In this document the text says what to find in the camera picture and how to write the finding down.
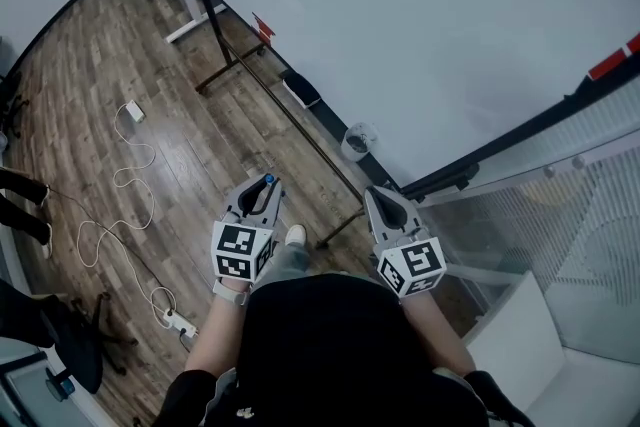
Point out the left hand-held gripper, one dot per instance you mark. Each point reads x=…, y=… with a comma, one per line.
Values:
x=232, y=247

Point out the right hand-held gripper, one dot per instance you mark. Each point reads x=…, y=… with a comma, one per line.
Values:
x=415, y=262

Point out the blue-capped whiteboard marker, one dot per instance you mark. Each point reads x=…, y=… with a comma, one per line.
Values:
x=269, y=178

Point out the clear marker holder cup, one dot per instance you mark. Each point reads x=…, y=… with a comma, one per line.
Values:
x=357, y=150

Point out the person's left forearm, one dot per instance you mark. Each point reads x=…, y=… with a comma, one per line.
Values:
x=220, y=340

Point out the person's right forearm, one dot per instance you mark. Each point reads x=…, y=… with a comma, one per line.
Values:
x=437, y=340

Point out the black whiteboard eraser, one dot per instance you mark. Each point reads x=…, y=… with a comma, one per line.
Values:
x=302, y=90

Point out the large whiteboard on stand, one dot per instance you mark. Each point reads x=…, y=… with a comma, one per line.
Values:
x=215, y=30

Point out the person's left white shoe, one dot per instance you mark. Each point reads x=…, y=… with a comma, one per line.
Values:
x=295, y=235

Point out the person's grey trousers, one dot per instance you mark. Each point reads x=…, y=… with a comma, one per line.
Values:
x=287, y=262

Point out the pale wristband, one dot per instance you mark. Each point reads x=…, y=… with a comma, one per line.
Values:
x=232, y=294

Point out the black flat block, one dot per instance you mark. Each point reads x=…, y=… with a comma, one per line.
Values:
x=329, y=116

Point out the white power strip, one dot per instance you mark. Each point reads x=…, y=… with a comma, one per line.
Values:
x=180, y=324

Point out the person's black shirt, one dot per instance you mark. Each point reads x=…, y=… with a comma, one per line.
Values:
x=330, y=355

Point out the white power adapter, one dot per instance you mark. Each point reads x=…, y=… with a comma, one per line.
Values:
x=135, y=111

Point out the round metal door knob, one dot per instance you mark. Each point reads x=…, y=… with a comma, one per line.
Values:
x=550, y=172
x=578, y=161

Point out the white desk with round grommet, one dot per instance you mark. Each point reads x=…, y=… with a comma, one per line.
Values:
x=515, y=345

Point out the glass door with blinds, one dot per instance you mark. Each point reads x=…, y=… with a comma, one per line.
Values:
x=590, y=235

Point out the black office chair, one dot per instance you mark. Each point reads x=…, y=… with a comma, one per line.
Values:
x=80, y=350

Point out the red corner sticker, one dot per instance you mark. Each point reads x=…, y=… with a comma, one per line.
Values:
x=612, y=60

